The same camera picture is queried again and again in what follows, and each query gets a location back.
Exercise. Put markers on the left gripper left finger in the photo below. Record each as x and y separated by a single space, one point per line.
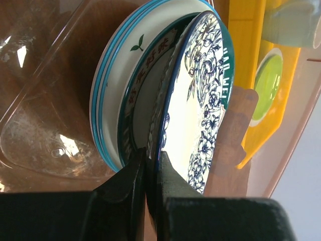
112 211

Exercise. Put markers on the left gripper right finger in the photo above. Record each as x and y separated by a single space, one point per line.
184 214

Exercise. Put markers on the green rim lettered plate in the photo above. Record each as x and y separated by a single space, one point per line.
140 100

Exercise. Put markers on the dark floral plate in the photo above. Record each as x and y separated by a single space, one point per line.
189 104

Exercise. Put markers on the clear pink plastic bin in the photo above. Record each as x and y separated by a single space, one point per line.
49 53

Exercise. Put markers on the lime green plate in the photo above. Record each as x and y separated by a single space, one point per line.
267 81

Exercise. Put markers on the yellow plastic tray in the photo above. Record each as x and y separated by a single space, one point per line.
245 27

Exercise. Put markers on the pale green white mug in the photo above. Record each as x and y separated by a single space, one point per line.
294 24

